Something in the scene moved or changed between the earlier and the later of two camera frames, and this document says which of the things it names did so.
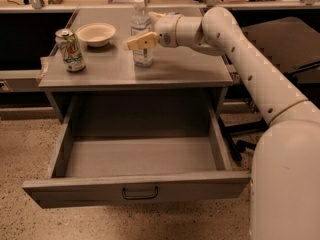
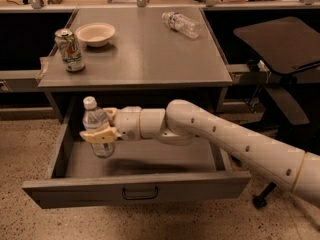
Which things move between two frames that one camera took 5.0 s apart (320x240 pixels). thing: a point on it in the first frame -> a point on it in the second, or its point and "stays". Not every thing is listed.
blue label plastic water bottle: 140,24 -> 94,119
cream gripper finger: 156,16 -> 110,112
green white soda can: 71,50 stays
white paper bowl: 96,34 stays
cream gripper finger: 143,41 -> 106,135
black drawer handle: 140,197 stays
